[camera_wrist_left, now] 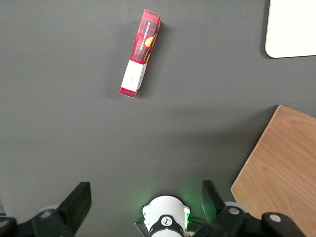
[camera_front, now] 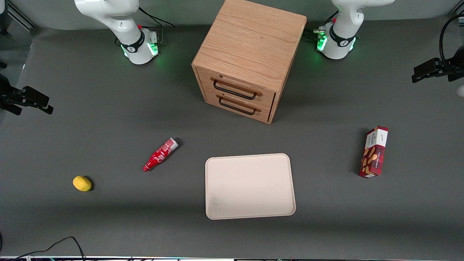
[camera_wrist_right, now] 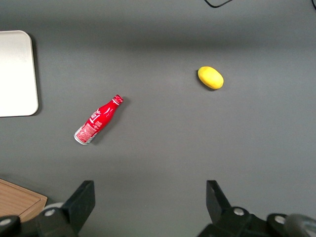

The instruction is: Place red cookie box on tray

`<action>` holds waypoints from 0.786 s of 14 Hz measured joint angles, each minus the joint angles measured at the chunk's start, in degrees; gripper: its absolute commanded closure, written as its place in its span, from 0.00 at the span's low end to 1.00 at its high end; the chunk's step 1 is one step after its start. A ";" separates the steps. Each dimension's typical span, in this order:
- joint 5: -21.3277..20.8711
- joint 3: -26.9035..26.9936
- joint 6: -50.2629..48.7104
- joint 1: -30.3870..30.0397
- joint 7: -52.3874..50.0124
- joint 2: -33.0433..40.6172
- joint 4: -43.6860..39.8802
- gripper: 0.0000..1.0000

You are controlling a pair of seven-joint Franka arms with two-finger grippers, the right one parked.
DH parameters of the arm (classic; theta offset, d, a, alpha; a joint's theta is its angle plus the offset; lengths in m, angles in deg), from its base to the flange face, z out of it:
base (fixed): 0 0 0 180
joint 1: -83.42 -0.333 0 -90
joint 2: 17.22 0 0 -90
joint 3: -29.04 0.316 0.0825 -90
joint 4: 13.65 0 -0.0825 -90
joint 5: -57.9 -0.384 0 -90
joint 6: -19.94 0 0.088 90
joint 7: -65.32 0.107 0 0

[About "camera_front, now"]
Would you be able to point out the wooden drawer front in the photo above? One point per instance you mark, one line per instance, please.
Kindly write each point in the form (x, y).
(265, 98)
(263, 114)

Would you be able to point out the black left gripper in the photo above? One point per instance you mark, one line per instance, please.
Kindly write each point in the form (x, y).
(454, 67)

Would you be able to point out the aluminium frame rail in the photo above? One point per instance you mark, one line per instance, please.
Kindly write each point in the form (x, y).
(21, 14)

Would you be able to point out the beige plastic tray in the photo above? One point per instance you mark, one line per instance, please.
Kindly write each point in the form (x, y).
(249, 186)

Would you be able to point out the wooden two-drawer cabinet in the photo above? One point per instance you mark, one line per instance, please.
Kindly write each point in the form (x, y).
(250, 40)

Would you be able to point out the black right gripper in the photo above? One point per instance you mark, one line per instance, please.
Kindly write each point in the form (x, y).
(4, 97)

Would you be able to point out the red cola bottle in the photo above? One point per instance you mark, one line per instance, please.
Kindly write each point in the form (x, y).
(158, 156)

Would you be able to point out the red cookie box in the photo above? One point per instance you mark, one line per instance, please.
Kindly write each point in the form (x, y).
(373, 154)

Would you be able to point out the yellow lemon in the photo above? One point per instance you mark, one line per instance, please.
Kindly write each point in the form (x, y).
(82, 183)

